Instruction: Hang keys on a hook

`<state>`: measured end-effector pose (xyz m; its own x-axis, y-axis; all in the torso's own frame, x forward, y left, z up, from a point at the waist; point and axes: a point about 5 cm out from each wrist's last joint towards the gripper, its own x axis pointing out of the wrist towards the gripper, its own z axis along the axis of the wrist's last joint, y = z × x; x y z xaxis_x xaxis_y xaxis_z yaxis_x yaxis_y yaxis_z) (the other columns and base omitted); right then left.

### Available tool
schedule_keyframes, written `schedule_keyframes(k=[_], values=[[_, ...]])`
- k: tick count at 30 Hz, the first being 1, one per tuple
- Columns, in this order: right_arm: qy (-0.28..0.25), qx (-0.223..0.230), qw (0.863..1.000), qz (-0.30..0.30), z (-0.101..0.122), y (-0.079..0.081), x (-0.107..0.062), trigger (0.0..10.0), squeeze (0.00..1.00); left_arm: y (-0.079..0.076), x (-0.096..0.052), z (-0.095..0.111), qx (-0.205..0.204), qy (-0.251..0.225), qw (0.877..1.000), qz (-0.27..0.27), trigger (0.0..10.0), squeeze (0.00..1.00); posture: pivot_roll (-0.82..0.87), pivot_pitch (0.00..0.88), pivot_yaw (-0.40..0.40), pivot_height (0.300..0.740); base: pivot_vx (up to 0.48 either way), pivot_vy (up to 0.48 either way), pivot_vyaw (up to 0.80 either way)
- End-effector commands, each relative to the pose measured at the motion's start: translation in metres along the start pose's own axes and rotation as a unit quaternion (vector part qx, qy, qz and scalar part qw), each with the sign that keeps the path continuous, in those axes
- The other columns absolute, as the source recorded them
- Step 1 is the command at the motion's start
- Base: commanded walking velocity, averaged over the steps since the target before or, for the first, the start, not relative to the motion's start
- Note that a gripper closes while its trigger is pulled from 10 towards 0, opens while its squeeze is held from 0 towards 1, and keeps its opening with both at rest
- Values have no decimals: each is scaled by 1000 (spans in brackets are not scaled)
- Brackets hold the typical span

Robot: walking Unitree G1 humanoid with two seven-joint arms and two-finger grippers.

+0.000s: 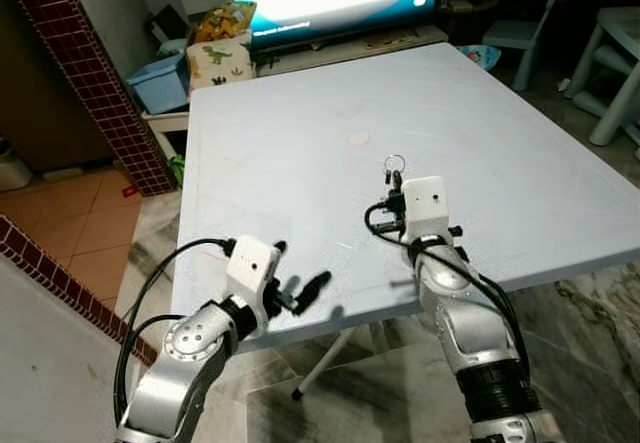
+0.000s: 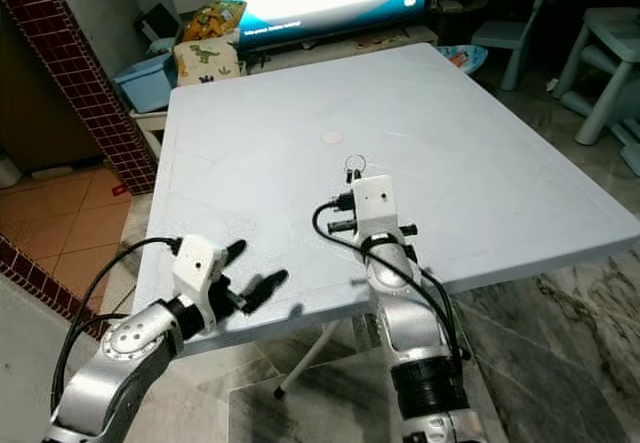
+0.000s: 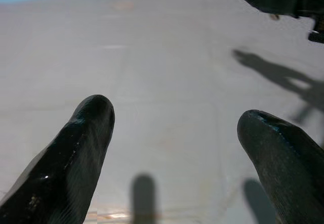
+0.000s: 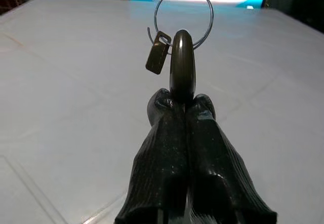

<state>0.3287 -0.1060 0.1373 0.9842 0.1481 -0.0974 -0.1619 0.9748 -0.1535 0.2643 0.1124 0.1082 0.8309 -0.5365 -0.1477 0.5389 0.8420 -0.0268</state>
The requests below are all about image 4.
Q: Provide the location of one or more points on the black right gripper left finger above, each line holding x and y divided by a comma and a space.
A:
159, 163

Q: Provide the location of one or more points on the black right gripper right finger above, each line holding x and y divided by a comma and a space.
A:
215, 173

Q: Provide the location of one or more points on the dark olive oval key fob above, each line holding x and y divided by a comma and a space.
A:
182, 64

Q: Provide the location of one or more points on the small dark rectangular key tag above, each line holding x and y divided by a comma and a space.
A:
157, 57

